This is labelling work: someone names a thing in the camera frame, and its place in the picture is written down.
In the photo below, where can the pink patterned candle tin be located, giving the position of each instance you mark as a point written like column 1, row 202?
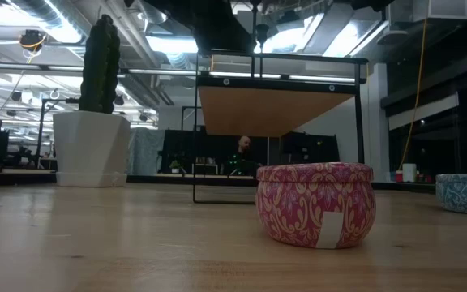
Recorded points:
column 298, row 203

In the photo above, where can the blue patterned candle tin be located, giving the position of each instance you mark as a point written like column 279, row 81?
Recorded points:
column 464, row 192

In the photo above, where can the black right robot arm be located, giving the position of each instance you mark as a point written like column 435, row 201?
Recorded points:
column 373, row 4

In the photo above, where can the person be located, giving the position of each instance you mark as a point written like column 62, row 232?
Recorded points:
column 243, row 144

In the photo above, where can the black partition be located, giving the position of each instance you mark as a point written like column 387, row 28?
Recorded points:
column 201, row 148

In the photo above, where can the green cactus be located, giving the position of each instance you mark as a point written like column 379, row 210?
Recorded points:
column 99, row 69

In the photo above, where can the small potted plant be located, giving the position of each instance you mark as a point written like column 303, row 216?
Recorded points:
column 174, row 165

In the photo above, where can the grey fabric partition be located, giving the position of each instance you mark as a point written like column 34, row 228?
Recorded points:
column 146, row 152

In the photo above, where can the white faceted plant pot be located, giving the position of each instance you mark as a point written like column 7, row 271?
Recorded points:
column 91, row 150

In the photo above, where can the red small container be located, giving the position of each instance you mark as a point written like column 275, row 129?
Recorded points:
column 398, row 177

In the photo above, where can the white cylindrical container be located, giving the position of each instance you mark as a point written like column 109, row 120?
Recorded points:
column 409, row 172

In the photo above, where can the wooden shelf riser black frame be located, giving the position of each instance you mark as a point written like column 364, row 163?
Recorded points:
column 266, row 109

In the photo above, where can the black aluminium table frame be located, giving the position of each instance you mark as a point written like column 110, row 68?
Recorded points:
column 156, row 178

